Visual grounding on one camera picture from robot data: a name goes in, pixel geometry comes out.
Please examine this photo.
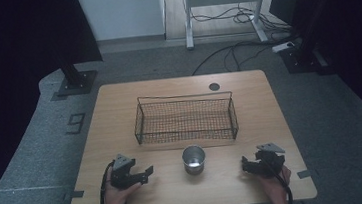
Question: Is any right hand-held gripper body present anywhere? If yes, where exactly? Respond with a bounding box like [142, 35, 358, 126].
[252, 141, 289, 180]

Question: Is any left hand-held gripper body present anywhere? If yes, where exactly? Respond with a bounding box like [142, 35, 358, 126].
[107, 152, 140, 191]

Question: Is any shiny metal cup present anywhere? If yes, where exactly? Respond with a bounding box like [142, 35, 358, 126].
[180, 143, 208, 177]

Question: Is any black wire mesh basket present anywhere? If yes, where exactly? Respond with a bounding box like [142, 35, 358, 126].
[130, 87, 241, 151]

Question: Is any person's right hand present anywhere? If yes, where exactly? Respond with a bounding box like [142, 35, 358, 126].
[258, 165, 294, 198]

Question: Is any person's left hand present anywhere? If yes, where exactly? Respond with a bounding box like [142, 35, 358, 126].
[100, 167, 145, 204]

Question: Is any black tape floor mark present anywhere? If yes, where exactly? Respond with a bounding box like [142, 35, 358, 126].
[64, 112, 89, 136]

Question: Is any round grey table grommet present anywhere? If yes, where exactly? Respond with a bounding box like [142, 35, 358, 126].
[207, 81, 221, 92]

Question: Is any black stand with square base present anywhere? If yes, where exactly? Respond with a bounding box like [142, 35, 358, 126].
[277, 32, 331, 77]
[54, 61, 101, 98]

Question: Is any white power strip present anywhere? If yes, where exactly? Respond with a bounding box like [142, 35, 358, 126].
[271, 40, 297, 54]

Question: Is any black curtain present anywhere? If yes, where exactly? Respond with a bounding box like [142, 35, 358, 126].
[268, 0, 362, 149]
[0, 0, 117, 204]

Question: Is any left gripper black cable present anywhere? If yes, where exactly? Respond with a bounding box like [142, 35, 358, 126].
[93, 160, 119, 204]

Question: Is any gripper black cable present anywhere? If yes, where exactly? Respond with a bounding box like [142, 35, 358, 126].
[93, 160, 119, 204]
[261, 155, 295, 204]

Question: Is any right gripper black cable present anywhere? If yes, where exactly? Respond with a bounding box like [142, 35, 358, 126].
[261, 155, 295, 204]

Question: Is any long black floor cable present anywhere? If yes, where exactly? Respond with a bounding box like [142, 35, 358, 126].
[189, 34, 304, 77]

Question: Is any tangle of black floor cables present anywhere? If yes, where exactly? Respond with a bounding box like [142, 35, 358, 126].
[189, 0, 293, 45]

